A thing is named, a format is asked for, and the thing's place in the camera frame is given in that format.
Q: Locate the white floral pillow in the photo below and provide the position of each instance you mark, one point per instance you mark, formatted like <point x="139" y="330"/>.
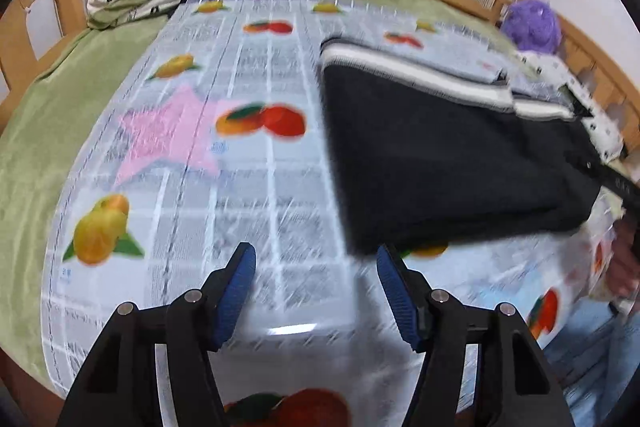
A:
<point x="555" y="72"/>

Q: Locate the person's blue jeans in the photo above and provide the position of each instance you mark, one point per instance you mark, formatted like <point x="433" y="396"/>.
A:
<point x="595" y="357"/>

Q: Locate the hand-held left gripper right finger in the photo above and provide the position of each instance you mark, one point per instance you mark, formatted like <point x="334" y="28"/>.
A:
<point x="397" y="302"/>

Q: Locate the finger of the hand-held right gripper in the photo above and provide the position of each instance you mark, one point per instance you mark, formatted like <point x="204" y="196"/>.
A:
<point x="589" y="166"/>

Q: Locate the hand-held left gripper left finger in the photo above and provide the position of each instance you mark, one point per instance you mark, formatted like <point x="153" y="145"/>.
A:
<point x="235" y="297"/>

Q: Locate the fruit print plastic tablecloth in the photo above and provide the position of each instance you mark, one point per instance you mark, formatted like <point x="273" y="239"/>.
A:
<point x="250" y="207"/>

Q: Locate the black pants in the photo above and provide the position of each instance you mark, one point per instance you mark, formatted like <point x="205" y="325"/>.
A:
<point x="440" y="157"/>

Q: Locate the purple plush toy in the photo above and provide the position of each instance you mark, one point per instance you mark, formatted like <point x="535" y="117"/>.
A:
<point x="531" y="27"/>

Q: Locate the person's right hand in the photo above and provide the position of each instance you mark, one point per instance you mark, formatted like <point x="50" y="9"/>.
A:
<point x="622" y="267"/>

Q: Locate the green blanket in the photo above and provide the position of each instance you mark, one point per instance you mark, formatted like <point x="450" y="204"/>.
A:
<point x="30" y="132"/>

